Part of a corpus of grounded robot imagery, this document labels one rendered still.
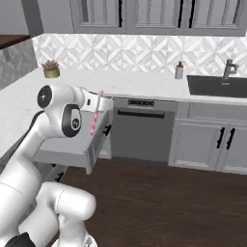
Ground black drawer handle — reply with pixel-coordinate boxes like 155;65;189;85
102;123;113;136

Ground grey false drawer front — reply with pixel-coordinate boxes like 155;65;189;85
187;101;247;124

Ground black sink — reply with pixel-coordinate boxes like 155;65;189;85
186;74;247;99

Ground grey open drawer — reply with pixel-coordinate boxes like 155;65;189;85
31;108;114;176

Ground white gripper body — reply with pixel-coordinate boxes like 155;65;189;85
96;96;115;113

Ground white soap dispenser bottle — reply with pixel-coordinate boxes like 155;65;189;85
174;61;185;80

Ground small potted plant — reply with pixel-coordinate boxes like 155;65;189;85
41;59;62;79

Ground black dishwasher handle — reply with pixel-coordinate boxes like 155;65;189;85
117;109;166;120

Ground grey cupboard door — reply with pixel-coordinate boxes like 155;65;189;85
168;118;227;171
215;122;247;176

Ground grey dishwasher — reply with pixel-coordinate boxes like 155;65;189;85
110;97;178;164

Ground red white striped straw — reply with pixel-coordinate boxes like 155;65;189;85
90;90;104;136

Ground black cupboard door handle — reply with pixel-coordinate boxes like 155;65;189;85
216;126;226;150
226;127;236;151

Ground grey wall cupboards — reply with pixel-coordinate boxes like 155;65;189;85
69;0;247;38

